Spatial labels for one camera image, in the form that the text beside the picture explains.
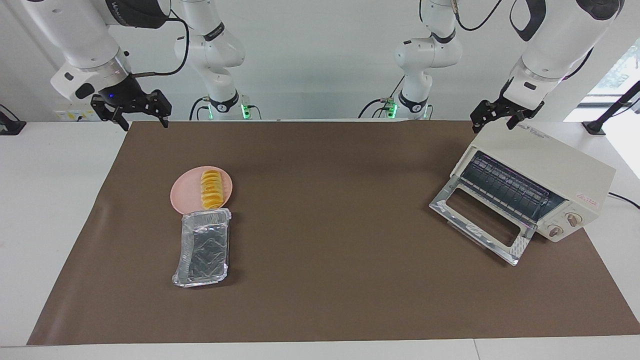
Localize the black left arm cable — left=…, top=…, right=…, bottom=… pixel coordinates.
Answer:
left=452, top=0, right=503, bottom=32

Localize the yellow sliced bread loaf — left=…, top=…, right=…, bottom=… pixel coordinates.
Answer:
left=200, top=170, right=225, bottom=211

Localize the glass toaster oven door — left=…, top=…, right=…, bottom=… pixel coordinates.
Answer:
left=429, top=180, right=537, bottom=266

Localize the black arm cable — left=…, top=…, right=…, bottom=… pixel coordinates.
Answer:
left=452, top=0, right=503, bottom=32
left=129, top=9, right=191, bottom=78

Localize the brown table mat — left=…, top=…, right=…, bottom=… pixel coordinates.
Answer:
left=26, top=120, right=640, bottom=346

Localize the white wall power strip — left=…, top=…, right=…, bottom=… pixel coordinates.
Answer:
left=54, top=109, right=101, bottom=122

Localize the black camera stand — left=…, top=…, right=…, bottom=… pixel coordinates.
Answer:
left=582, top=80, right=640, bottom=136

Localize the black left base cable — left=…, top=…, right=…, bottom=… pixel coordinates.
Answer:
left=357, top=75, right=406, bottom=119

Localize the black base cable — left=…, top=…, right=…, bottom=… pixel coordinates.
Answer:
left=357, top=75, right=406, bottom=119
left=189, top=96, right=211, bottom=121

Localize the metal oven wire rack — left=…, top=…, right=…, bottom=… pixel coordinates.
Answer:
left=460, top=151, right=568, bottom=223

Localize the cream toaster oven body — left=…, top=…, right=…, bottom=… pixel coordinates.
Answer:
left=450, top=120, right=617, bottom=243

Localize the pink round plate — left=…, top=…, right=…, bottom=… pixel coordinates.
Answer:
left=170, top=166, right=234, bottom=218

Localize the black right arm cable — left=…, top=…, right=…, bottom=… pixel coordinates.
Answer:
left=129, top=9, right=191, bottom=78

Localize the black oven power cable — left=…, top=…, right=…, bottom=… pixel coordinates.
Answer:
left=607, top=192, right=640, bottom=210

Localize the black table clamp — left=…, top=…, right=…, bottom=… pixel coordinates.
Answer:
left=0, top=104, right=27, bottom=136

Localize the silver foil baking tray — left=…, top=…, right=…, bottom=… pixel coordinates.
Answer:
left=172, top=208, right=233, bottom=288

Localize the black right base cable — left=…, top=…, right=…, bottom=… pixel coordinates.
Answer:
left=189, top=96, right=211, bottom=121

